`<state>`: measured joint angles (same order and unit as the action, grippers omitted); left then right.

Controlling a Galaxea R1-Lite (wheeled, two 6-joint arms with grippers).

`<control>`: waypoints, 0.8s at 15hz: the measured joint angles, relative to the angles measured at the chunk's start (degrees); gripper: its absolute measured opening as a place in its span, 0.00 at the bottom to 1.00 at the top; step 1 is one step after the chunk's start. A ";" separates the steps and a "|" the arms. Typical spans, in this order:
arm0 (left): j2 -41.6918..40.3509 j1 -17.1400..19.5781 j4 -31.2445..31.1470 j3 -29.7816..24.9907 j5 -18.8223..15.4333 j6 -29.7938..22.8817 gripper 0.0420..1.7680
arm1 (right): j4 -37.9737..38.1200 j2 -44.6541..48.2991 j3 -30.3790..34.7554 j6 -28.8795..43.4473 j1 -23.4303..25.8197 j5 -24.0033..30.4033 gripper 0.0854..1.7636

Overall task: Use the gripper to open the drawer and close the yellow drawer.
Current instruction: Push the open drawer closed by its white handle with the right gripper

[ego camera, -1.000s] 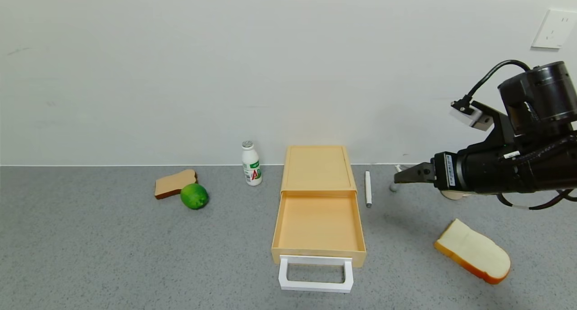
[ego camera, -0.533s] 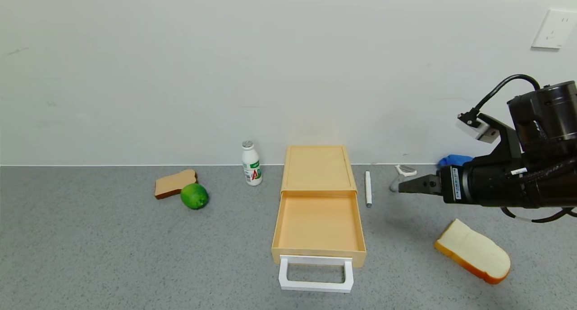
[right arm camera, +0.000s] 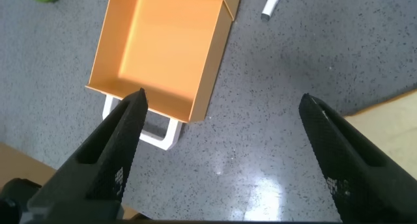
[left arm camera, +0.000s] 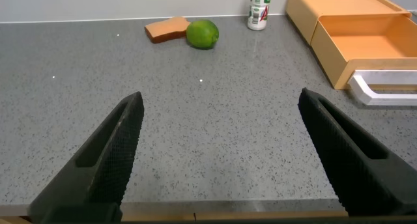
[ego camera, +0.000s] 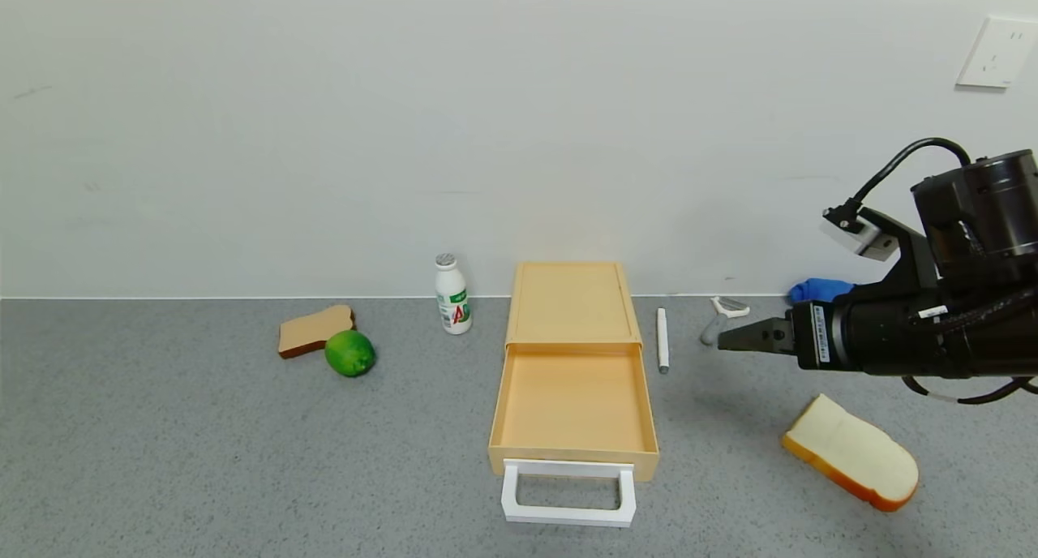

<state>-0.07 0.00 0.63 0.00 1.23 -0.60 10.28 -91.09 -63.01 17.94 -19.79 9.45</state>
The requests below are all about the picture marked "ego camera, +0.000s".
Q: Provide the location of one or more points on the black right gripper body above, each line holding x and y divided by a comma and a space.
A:
816, 336

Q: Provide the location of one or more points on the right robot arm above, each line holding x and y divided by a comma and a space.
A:
985, 242

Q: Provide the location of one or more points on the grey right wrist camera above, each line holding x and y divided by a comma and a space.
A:
868, 233

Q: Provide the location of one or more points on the white milk drink bottle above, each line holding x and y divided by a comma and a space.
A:
454, 302

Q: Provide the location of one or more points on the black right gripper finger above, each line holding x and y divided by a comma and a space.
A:
758, 337

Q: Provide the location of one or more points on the brown toast slice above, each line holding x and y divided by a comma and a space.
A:
310, 331

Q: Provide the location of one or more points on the green lime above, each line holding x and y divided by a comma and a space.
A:
349, 353

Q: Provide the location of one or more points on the white wall socket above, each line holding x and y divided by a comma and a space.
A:
999, 53

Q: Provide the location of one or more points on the white bread slice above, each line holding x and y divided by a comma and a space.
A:
851, 452

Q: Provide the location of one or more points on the blue rolled cloth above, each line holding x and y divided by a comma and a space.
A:
819, 289

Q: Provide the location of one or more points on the white marker pen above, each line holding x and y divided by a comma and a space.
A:
662, 339

